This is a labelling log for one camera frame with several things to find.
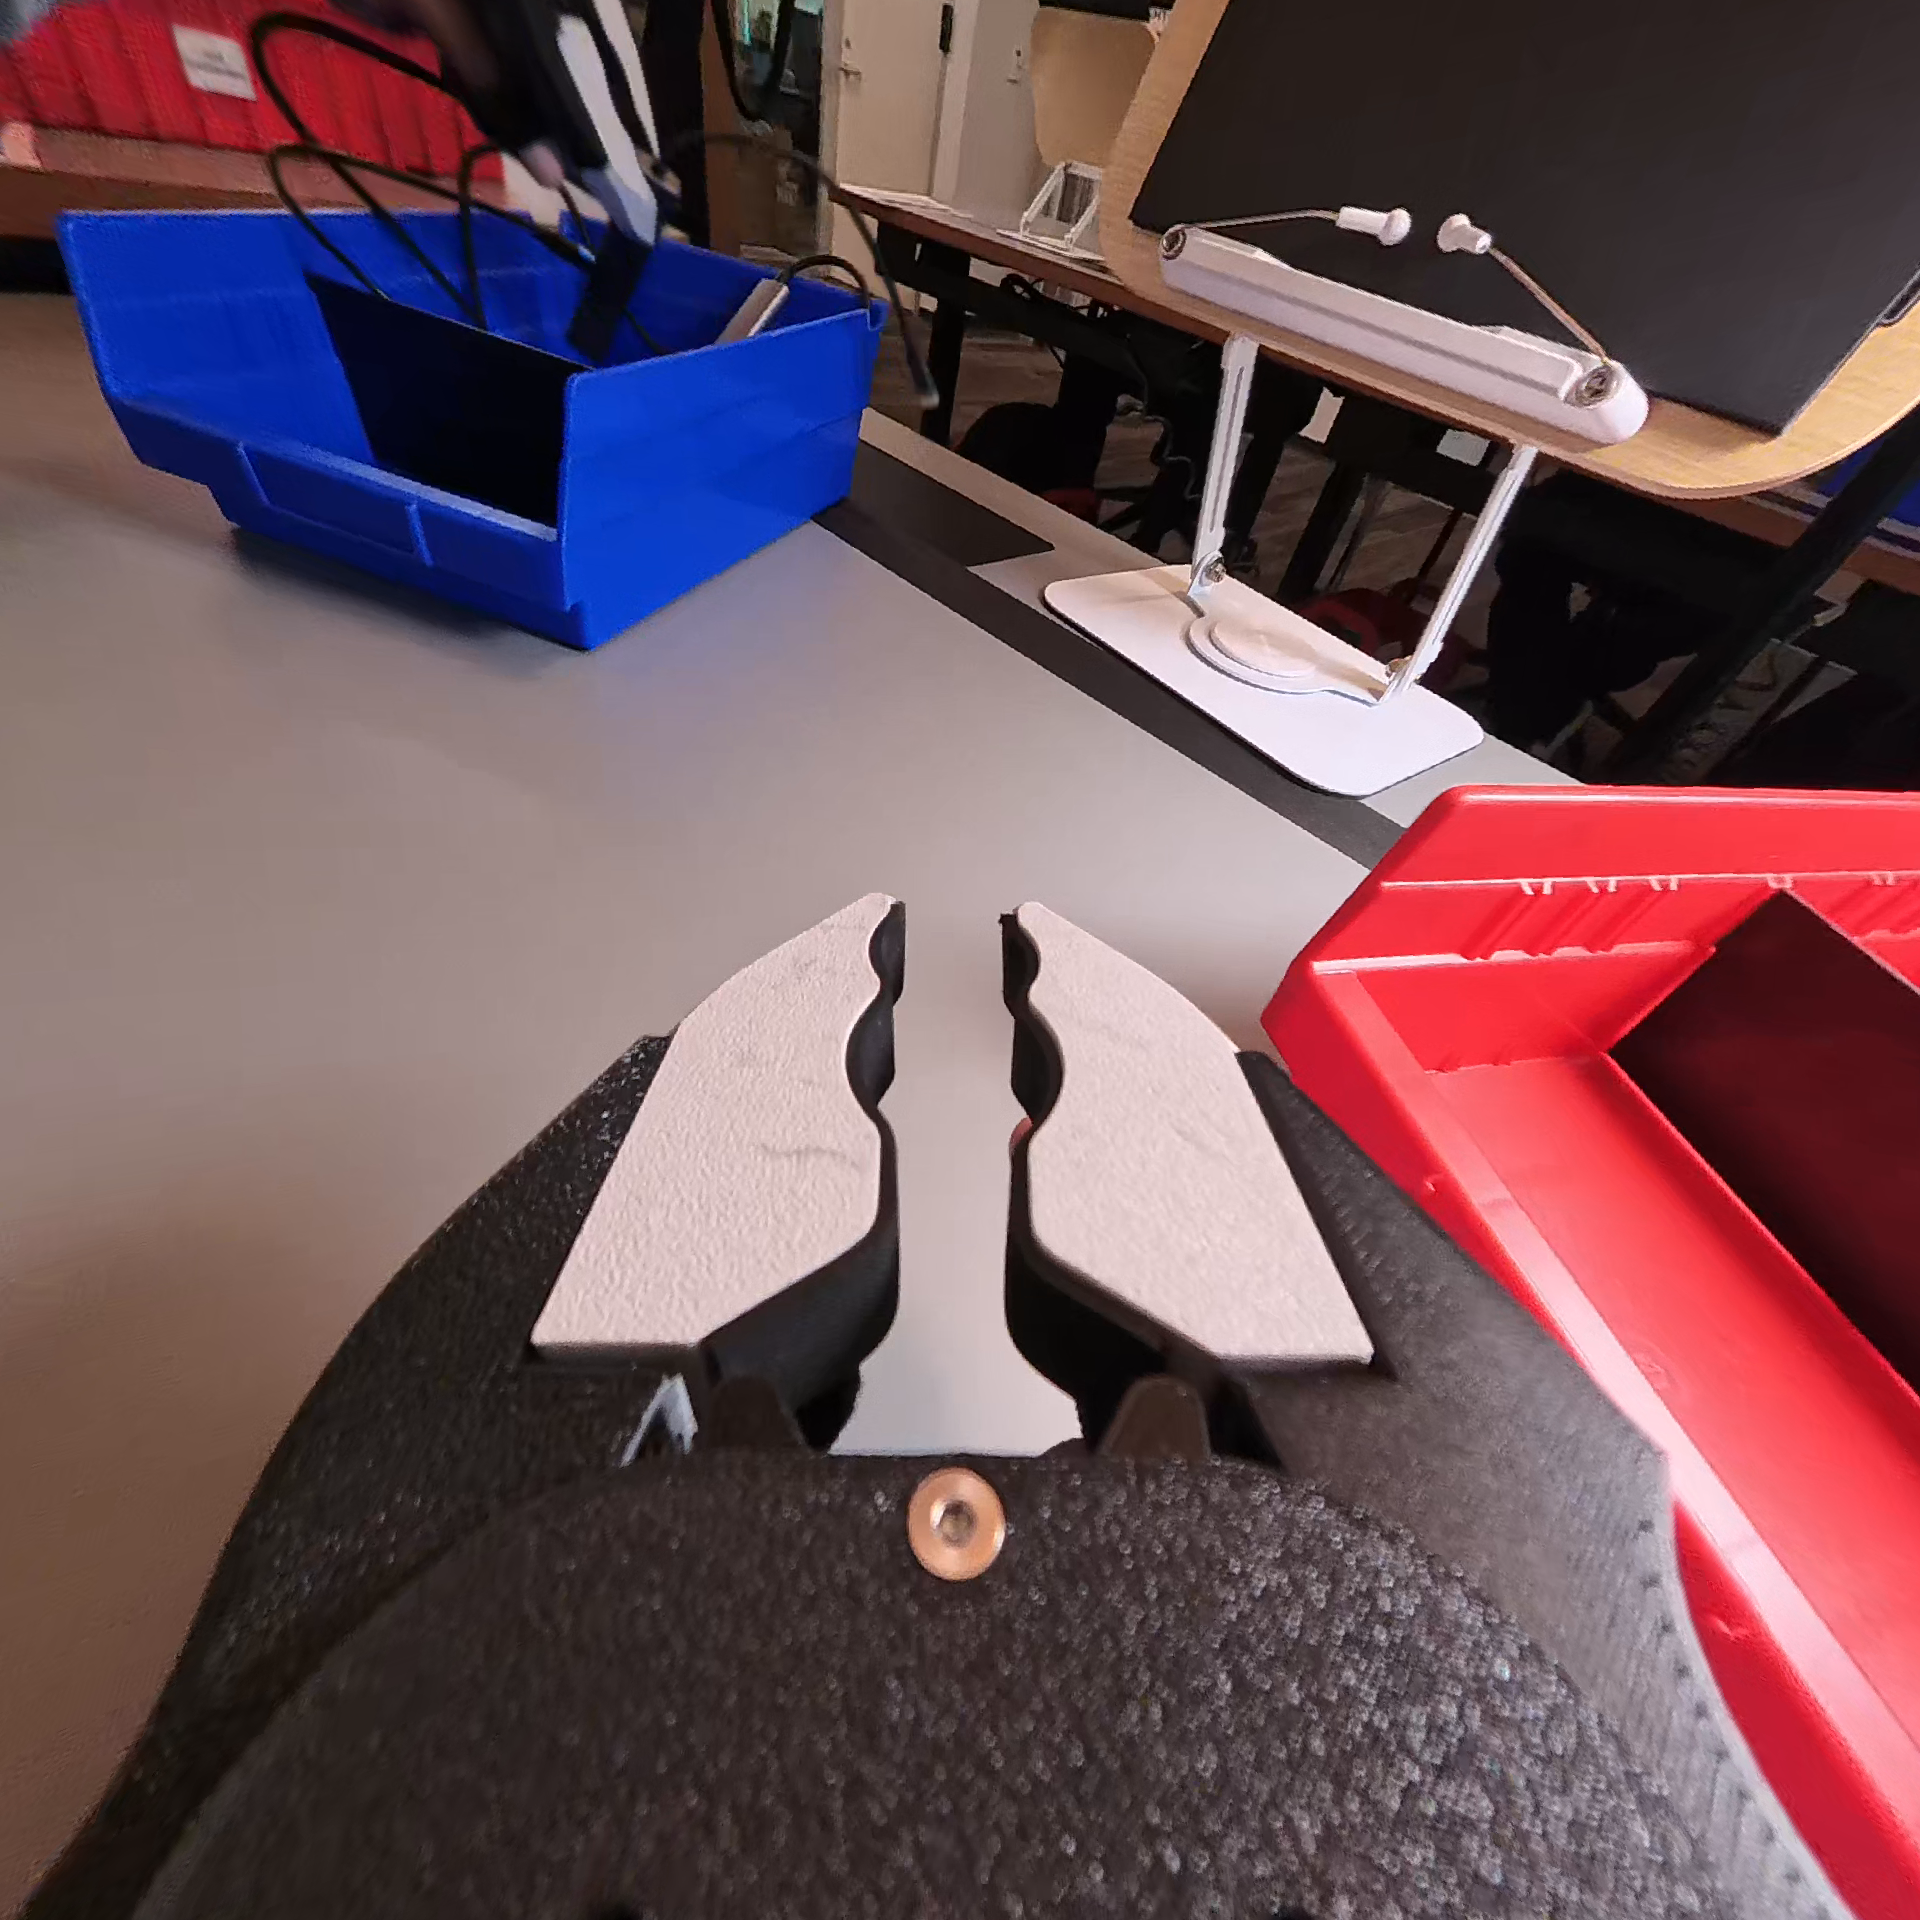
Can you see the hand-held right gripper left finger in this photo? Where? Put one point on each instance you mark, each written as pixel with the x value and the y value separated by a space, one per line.
pixel 722 1184

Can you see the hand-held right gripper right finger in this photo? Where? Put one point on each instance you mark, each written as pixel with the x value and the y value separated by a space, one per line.
pixel 1185 1201

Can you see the red plastic bin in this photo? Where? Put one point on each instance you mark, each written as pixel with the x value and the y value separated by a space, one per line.
pixel 1501 961

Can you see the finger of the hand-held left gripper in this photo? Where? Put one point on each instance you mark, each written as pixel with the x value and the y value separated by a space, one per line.
pixel 615 201

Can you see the white usb adapter stick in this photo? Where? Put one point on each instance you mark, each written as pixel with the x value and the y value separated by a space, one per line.
pixel 754 312

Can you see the blue plastic bin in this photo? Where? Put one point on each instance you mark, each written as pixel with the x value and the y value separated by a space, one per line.
pixel 706 495

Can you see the black bin divider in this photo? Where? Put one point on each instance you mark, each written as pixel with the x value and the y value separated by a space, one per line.
pixel 451 421
pixel 1799 1079

